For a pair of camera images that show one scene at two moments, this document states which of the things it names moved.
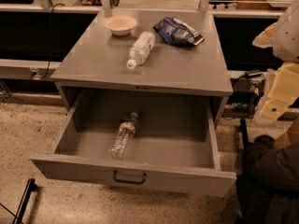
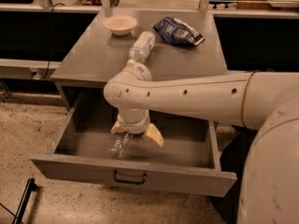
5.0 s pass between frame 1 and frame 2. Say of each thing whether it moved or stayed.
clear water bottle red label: stayed
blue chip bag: stayed
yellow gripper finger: moved
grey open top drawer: stayed
